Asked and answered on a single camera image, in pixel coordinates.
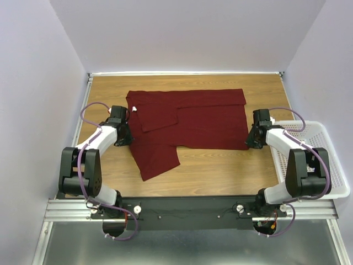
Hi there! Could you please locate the dark red t shirt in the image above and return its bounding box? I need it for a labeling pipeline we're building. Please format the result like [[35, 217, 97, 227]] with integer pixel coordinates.
[[126, 89, 248, 181]]

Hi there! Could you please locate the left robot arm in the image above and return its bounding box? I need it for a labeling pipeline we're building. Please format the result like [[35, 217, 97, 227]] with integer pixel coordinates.
[[58, 102, 133, 218]]

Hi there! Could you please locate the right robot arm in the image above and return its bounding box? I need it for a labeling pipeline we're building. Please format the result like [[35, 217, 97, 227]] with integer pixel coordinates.
[[245, 109, 331, 216]]

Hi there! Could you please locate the white plastic basket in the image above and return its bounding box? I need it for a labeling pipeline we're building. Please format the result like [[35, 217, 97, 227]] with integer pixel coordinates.
[[275, 120, 350, 199]]

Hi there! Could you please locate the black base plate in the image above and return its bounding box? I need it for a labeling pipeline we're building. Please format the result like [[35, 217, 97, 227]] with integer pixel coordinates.
[[90, 195, 287, 234]]

